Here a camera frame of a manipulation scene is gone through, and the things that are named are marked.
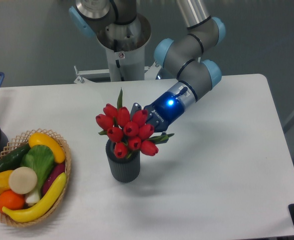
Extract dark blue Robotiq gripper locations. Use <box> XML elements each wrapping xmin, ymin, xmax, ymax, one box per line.
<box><xmin>130</xmin><ymin>81</ymin><xmax>197</xmax><ymax>144</ymax></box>

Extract red tulip bouquet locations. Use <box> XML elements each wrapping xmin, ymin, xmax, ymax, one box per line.
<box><xmin>95</xmin><ymin>87</ymin><xmax>175</xmax><ymax>160</ymax></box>

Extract dark grey ribbed vase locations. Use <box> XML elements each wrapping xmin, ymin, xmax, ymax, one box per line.
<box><xmin>105</xmin><ymin>140</ymin><xmax>140</xmax><ymax>183</ymax></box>

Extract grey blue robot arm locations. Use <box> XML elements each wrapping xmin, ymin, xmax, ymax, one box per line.
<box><xmin>69</xmin><ymin>0</ymin><xmax>226</xmax><ymax>144</ymax></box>

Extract purple sweet potato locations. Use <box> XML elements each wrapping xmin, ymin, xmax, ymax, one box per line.
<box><xmin>41</xmin><ymin>162</ymin><xmax>65</xmax><ymax>196</ymax></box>

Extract yellow squash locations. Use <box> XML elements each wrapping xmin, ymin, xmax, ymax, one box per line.
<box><xmin>28</xmin><ymin>132</ymin><xmax>65</xmax><ymax>164</ymax></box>

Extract green bok choy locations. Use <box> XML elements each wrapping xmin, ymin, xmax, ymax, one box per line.
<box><xmin>20</xmin><ymin>145</ymin><xmax>54</xmax><ymax>206</ymax></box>

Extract woven wicker basket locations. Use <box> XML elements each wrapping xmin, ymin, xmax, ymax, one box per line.
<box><xmin>0</xmin><ymin>128</ymin><xmax>71</xmax><ymax>228</ymax></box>

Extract yellow banana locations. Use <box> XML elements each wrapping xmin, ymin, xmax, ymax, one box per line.
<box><xmin>2</xmin><ymin>172</ymin><xmax>67</xmax><ymax>223</ymax></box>

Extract beige round disc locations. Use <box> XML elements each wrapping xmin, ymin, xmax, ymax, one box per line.
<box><xmin>8</xmin><ymin>166</ymin><xmax>37</xmax><ymax>195</ymax></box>

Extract dark green cucumber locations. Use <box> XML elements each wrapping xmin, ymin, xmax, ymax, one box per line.
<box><xmin>0</xmin><ymin>144</ymin><xmax>30</xmax><ymax>172</ymax></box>

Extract orange fruit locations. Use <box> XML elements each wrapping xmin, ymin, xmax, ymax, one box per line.
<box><xmin>0</xmin><ymin>190</ymin><xmax>25</xmax><ymax>213</ymax></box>

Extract yellow bell pepper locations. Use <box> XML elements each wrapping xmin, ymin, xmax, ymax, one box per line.
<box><xmin>0</xmin><ymin>170</ymin><xmax>13</xmax><ymax>194</ymax></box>

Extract metal mounting bracket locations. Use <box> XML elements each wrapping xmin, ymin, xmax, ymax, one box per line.
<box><xmin>74</xmin><ymin>62</ymin><xmax>162</xmax><ymax>84</ymax></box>

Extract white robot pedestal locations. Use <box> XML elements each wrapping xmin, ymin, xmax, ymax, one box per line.
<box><xmin>105</xmin><ymin>46</ymin><xmax>145</xmax><ymax>82</ymax></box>

